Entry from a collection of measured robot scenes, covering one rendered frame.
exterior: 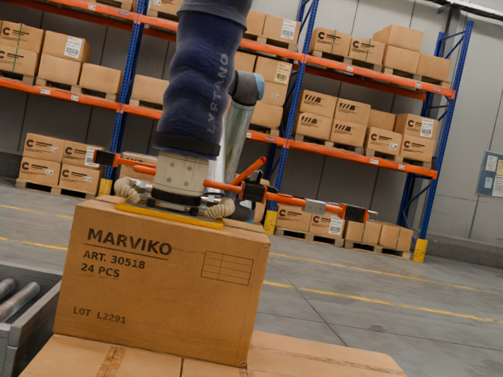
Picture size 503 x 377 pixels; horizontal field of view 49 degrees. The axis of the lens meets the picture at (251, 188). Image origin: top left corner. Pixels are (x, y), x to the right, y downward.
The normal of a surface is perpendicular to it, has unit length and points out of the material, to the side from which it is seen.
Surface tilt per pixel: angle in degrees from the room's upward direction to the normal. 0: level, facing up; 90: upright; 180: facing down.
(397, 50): 85
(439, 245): 90
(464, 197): 90
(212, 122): 77
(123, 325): 90
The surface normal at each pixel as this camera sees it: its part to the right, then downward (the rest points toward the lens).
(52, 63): 0.15, 0.04
